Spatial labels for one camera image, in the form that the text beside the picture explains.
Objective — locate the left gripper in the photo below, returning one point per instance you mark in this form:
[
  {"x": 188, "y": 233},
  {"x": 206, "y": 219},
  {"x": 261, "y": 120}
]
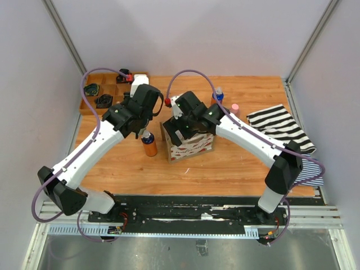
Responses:
[{"x": 139, "y": 124}]

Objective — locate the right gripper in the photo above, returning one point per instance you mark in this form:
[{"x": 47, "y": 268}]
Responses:
[{"x": 174, "y": 131}]

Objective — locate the watermelon print canvas bag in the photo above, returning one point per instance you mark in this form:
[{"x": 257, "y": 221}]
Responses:
[{"x": 197, "y": 145}]

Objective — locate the wooden compartment tray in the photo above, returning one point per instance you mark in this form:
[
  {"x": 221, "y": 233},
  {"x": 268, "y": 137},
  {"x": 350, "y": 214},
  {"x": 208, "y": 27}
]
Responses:
[{"x": 99, "y": 84}]

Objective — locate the blue spray bottle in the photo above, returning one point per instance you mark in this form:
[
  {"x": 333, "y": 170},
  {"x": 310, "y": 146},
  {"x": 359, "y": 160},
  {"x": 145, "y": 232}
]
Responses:
[{"x": 217, "y": 96}]

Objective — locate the pink cap bottle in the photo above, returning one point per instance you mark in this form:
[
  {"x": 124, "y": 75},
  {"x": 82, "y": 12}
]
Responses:
[{"x": 235, "y": 110}]

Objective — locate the black white striped cloth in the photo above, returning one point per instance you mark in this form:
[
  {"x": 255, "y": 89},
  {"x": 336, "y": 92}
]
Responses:
[{"x": 278, "y": 123}]

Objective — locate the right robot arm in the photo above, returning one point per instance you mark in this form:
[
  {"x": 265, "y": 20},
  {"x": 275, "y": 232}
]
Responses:
[{"x": 282, "y": 159}]

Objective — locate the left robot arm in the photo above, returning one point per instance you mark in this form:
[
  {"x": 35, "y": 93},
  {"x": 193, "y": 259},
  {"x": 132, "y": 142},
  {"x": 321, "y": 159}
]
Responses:
[{"x": 65, "y": 178}]

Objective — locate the dark rolled sock centre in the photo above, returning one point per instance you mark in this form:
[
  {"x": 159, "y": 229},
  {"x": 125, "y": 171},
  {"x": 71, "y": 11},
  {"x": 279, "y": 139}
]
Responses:
[{"x": 102, "y": 101}]

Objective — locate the dark rolled sock orange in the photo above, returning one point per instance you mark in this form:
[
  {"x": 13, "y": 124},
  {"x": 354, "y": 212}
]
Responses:
[{"x": 124, "y": 77}]

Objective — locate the dark rolled sock green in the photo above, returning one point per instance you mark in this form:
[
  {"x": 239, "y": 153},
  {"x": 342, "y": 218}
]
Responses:
[{"x": 91, "y": 90}]

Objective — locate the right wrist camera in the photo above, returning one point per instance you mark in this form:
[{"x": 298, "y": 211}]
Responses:
[{"x": 176, "y": 110}]

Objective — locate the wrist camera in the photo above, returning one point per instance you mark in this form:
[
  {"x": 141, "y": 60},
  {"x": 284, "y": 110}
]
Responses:
[
  {"x": 138, "y": 80},
  {"x": 176, "y": 110}
]

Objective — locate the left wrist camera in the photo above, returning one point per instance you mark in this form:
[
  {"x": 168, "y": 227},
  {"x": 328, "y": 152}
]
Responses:
[{"x": 138, "y": 80}]

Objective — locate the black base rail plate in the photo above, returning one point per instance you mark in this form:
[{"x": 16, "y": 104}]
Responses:
[{"x": 189, "y": 214}]

